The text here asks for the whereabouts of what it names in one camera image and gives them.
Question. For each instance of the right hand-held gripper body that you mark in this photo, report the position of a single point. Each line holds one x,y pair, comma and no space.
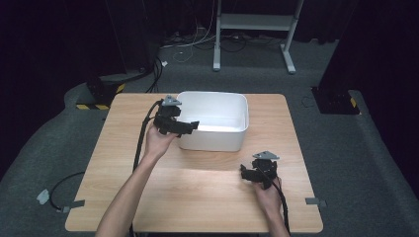
265,169

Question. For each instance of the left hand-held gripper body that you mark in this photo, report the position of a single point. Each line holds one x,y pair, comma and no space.
166,116

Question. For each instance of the white plastic bin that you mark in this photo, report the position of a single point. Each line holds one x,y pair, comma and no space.
217,121

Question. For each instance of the person's left hand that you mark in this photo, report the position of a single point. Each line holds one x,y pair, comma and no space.
158,143

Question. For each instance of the person's right hand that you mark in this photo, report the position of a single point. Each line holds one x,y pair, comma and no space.
269,197

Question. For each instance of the grey tape piece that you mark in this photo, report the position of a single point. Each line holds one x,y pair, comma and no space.
74,205
315,201

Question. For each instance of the black stand base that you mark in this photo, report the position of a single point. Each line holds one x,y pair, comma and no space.
334,100
102,90

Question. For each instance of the yellow black hazard tape strip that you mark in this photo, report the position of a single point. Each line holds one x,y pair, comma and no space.
92,107

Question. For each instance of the white metal stand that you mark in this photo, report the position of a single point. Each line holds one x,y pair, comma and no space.
253,21

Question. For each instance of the dark curtain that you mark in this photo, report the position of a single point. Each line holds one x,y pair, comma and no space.
49,49
378,49

